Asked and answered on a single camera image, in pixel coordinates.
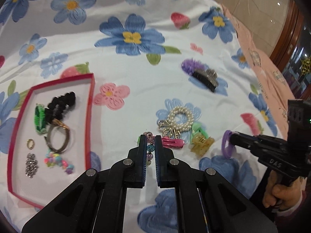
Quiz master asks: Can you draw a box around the red shallow tray box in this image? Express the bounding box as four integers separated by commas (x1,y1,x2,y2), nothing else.
7,74,94,208

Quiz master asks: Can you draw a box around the pastel beaded bracelet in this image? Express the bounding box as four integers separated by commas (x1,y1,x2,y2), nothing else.
137,131,156,167

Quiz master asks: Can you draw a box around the pearl bracelet with bow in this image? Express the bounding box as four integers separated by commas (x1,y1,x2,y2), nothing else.
157,106,195,139

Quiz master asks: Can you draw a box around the purple frilly scrunchie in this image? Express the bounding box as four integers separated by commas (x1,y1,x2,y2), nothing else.
181,58,205,76

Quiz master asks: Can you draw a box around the pink hair clip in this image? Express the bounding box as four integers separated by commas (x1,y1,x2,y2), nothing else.
161,137,184,149

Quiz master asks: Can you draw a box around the brown wooden furniture frame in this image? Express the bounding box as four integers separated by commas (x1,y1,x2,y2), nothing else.
270,0,304,72

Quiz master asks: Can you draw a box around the silver chain bracelet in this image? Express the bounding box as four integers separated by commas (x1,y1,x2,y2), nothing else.
25,152,39,179

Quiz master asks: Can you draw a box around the black comb hair clip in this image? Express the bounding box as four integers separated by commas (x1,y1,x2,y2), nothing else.
192,69,219,93

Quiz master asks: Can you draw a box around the yellow claw hair clip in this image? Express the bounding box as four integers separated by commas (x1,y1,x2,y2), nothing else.
191,135,215,158

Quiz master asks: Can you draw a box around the silver wrist watch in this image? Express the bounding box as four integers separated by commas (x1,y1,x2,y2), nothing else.
44,119,71,154

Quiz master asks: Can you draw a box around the green braided bracelet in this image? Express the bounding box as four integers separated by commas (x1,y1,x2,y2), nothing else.
34,103,49,135

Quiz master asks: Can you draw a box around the green hair clip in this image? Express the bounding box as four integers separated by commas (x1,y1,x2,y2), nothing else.
190,122,209,140

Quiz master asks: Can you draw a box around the pink printed blanket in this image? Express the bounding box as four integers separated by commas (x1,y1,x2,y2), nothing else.
221,5,295,139

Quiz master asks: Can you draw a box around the floral white bed sheet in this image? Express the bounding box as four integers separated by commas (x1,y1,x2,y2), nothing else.
1,0,280,232

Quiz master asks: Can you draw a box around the colourful bead hair tie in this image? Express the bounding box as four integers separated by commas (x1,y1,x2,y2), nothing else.
43,150,75,175

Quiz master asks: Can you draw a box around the red sleeve forearm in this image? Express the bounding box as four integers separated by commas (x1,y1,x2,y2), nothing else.
276,190,306,223

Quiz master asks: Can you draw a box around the black velvet scrunchie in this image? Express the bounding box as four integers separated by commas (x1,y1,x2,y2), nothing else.
45,91,76,124

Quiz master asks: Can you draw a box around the right hand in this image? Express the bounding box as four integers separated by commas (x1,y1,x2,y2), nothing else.
263,170,305,210

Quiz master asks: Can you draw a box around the purple flower hair tie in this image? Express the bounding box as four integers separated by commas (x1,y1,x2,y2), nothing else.
221,129,237,159

